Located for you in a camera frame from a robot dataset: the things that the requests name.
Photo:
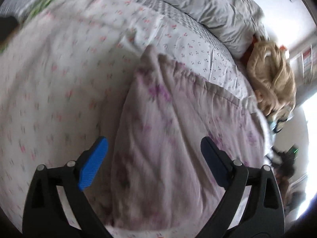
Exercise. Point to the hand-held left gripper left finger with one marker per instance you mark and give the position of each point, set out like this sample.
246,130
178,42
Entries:
92,163

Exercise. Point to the white small-print bedsheet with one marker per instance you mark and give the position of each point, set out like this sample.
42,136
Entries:
62,84

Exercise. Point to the grey pillow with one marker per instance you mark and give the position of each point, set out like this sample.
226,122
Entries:
210,10

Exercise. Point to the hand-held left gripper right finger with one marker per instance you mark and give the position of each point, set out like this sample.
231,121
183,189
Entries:
215,166

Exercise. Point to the beige crumpled cloth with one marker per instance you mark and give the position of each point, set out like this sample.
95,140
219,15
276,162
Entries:
272,76

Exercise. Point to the pink floral quilt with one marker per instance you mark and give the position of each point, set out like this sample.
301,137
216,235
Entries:
168,138

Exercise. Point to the wall poster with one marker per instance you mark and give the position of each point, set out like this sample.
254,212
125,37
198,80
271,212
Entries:
308,63

